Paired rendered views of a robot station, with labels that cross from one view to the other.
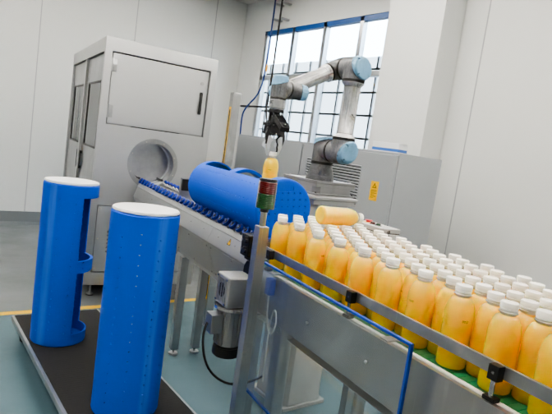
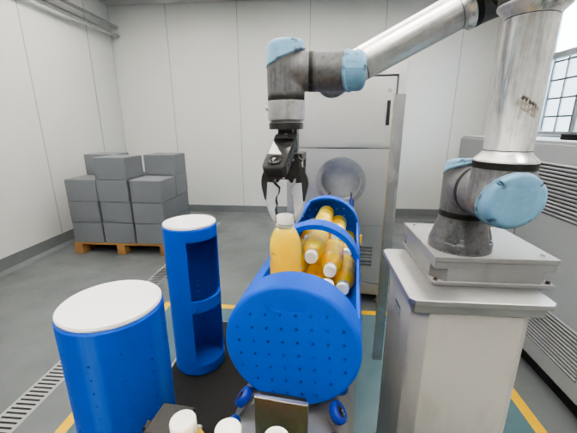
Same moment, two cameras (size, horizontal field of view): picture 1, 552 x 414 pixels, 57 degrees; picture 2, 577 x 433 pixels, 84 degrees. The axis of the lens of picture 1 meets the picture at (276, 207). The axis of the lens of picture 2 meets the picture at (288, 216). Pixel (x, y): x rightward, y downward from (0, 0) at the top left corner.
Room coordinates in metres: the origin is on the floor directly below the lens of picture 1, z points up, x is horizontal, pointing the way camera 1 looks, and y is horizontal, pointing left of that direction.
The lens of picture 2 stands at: (1.87, -0.41, 1.53)
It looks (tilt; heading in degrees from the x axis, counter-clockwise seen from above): 16 degrees down; 42
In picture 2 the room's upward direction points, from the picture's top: straight up
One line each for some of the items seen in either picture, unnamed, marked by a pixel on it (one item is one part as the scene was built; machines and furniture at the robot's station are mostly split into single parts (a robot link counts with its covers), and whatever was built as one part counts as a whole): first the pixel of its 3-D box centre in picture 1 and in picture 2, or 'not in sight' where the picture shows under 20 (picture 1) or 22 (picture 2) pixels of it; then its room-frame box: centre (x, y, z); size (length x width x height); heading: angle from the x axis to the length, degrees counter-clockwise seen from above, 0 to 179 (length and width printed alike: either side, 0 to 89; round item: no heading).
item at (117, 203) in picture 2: not in sight; (133, 200); (3.55, 3.86, 0.59); 1.20 x 0.80 x 1.19; 127
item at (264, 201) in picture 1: (265, 200); not in sight; (1.70, 0.04, 1.18); 0.06 x 0.06 x 0.05
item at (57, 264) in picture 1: (64, 261); (196, 295); (2.74, 1.11, 0.59); 0.28 x 0.28 x 0.88
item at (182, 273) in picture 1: (178, 305); not in sight; (3.08, 0.51, 0.31); 0.06 x 0.06 x 0.63; 30
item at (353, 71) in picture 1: (347, 110); (518, 88); (2.65, -0.29, 1.60); 0.15 x 0.12 x 0.55; 38
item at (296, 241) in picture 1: (296, 252); not in sight; (1.86, -0.10, 0.99); 0.07 x 0.07 x 0.19
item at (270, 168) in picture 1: (269, 175); (285, 261); (2.36, 0.05, 1.23); 0.07 x 0.07 x 0.19
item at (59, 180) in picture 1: (72, 181); (189, 222); (2.74, 1.11, 1.03); 0.28 x 0.28 x 0.01
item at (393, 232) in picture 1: (374, 235); not in sight; (2.18, -0.43, 1.05); 0.20 x 0.10 x 0.10; 30
